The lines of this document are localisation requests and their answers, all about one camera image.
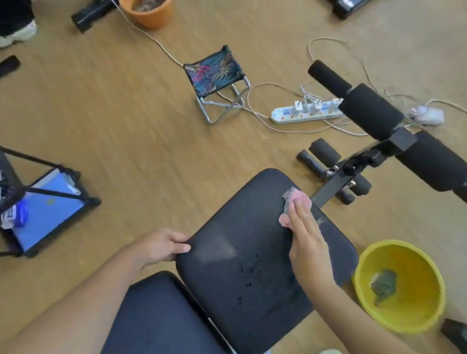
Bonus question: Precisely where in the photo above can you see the white power strip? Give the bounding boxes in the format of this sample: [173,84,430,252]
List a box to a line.
[270,98,346,126]

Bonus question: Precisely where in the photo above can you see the yellow plastic bowl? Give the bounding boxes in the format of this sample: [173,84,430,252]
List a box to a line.
[351,238,449,337]

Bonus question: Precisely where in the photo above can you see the blue flat panel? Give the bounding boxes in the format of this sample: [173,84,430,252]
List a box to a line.
[8,167,87,253]

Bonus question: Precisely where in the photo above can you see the black metal bench frame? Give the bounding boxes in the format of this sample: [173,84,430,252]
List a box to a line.
[306,126,421,209]

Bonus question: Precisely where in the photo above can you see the person's left forearm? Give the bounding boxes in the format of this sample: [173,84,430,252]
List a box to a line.
[0,244,150,354]

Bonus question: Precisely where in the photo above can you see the black bench seat pad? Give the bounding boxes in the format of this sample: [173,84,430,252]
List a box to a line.
[171,164,364,354]

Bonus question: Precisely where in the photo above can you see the long white power cable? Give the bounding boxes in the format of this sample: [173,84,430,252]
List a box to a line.
[105,0,367,148]

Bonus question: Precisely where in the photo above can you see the floral folding stool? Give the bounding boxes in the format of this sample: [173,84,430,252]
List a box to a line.
[182,44,253,127]

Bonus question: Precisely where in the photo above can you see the white power adapter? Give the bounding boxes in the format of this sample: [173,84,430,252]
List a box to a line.
[411,105,446,127]

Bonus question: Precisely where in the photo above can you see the thick black foam roller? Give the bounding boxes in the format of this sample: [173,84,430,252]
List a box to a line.
[337,81,407,143]
[395,129,467,195]

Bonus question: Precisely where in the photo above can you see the person's right hand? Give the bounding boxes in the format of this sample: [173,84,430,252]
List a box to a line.
[286,196,332,294]

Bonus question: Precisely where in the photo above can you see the black equipment foot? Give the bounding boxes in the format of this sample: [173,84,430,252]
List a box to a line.
[70,0,120,34]

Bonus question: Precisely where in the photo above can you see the black box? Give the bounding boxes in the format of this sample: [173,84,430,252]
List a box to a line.
[439,317,467,354]

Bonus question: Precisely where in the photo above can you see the person's right forearm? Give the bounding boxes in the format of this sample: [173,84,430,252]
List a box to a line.
[300,271,419,354]

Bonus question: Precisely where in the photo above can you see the black bar with foam end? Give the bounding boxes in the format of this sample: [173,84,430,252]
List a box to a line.
[0,55,23,90]

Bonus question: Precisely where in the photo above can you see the terracotta flower pot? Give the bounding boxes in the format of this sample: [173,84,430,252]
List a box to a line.
[118,0,176,32]

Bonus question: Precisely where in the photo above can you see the thin white charging cables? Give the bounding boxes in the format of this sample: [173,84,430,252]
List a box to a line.
[297,31,467,138]

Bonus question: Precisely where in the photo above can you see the pink cleaning cloth grey mesh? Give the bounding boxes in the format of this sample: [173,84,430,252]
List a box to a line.
[277,186,314,230]

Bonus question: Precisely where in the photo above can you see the black bench back pad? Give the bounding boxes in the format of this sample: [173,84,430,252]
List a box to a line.
[89,268,237,354]

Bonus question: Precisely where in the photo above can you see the black metal rack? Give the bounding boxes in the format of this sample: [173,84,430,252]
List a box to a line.
[0,125,104,260]

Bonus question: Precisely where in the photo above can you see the blue and white packet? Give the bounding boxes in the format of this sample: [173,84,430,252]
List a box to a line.
[0,201,30,230]

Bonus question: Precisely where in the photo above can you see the person's left hand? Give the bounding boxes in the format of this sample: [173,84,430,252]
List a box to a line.
[133,227,193,270]

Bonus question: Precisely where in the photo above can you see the green scouring pad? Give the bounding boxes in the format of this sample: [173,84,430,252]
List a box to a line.
[369,268,400,307]

